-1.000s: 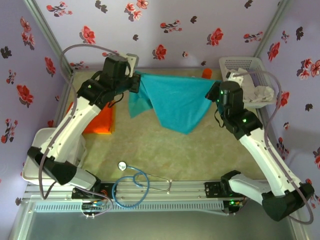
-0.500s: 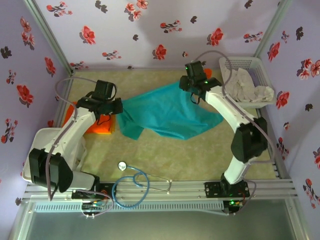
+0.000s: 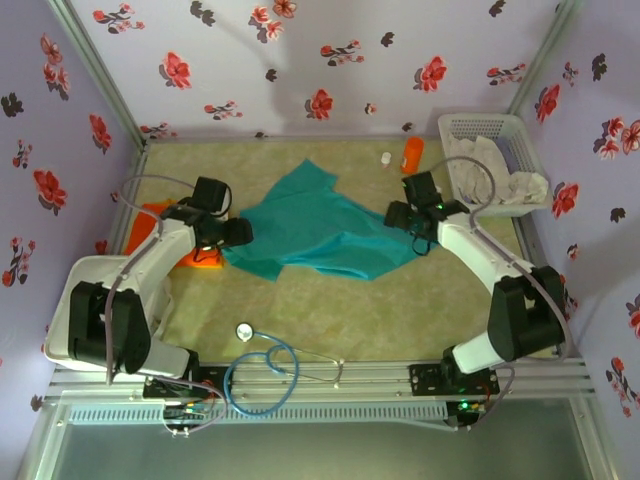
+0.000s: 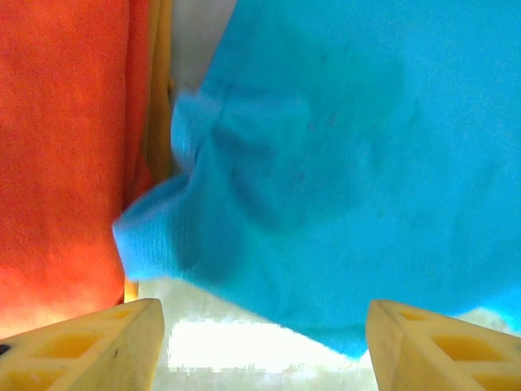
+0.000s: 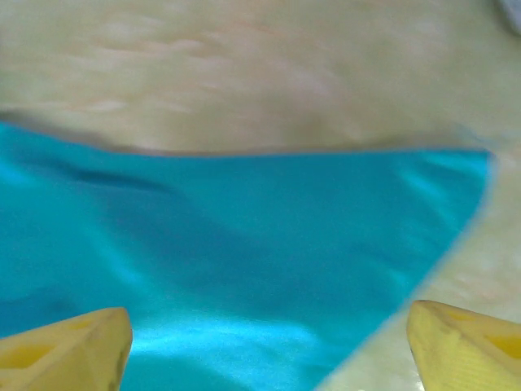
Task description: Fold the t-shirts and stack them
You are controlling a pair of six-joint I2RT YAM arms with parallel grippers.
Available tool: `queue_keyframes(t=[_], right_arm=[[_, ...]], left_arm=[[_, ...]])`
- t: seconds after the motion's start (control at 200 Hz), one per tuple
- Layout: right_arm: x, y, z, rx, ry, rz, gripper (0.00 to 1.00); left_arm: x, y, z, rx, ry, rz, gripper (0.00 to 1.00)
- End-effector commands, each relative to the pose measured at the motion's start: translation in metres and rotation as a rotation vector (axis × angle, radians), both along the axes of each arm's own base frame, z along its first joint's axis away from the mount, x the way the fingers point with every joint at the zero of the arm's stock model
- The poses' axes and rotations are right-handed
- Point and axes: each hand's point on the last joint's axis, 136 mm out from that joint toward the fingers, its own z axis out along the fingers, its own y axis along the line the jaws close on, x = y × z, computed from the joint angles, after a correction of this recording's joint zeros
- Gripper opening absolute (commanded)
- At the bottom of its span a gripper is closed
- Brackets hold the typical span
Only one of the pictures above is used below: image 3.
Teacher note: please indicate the blue stethoscope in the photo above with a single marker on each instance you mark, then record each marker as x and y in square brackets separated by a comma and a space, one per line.
[244, 331]

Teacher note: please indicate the aluminium corner post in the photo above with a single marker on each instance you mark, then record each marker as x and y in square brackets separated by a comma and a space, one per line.
[542, 55]
[100, 75]

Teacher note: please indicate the teal t-shirt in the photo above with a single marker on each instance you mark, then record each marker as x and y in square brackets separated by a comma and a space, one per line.
[310, 225]

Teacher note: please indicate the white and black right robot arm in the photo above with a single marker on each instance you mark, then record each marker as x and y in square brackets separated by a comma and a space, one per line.
[470, 250]

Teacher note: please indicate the white crumpled t-shirt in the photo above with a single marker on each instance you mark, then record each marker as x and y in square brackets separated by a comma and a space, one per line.
[527, 187]
[475, 165]

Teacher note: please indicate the aluminium front rail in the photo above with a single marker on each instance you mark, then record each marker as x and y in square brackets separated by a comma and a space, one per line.
[375, 386]

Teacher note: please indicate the white first aid case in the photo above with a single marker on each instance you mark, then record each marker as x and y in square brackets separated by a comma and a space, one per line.
[60, 320]

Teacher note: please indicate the white plastic basket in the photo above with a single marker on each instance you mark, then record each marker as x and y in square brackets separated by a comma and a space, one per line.
[520, 135]

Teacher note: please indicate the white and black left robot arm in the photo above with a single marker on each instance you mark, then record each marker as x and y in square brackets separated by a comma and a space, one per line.
[150, 260]

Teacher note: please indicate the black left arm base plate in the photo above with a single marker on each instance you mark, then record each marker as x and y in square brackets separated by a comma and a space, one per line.
[215, 377]

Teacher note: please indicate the orange bottle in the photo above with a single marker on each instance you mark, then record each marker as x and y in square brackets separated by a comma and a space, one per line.
[413, 155]

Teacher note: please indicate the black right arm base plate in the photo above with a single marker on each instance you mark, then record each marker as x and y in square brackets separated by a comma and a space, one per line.
[425, 380]

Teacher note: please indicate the orange folded t-shirt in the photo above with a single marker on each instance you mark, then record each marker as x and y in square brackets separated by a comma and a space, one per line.
[141, 227]

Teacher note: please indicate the small white vial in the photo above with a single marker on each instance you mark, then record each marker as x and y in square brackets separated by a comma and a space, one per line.
[385, 161]

